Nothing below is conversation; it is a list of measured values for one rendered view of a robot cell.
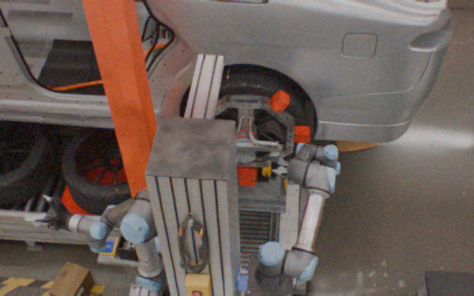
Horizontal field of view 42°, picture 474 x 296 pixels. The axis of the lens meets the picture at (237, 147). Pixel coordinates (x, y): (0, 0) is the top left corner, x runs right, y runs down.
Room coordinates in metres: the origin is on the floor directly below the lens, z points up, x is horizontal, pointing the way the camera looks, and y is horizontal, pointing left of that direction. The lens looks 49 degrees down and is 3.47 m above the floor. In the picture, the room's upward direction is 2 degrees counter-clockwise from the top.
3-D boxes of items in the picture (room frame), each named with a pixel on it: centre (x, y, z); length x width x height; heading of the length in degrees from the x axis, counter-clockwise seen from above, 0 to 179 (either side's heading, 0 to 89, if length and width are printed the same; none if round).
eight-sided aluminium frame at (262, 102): (2.40, -0.06, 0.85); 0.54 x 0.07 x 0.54; 83
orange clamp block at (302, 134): (2.37, -0.37, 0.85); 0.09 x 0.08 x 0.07; 83
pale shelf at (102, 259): (1.89, 0.59, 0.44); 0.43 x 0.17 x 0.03; 83
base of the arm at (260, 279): (1.49, -0.14, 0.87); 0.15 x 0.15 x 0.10
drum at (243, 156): (2.33, -0.05, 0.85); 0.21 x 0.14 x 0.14; 173
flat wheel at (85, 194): (2.57, 0.79, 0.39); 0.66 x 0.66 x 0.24
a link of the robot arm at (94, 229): (1.53, 0.65, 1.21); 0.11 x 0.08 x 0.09; 68
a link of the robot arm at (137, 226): (1.43, 0.40, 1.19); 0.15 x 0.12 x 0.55; 158
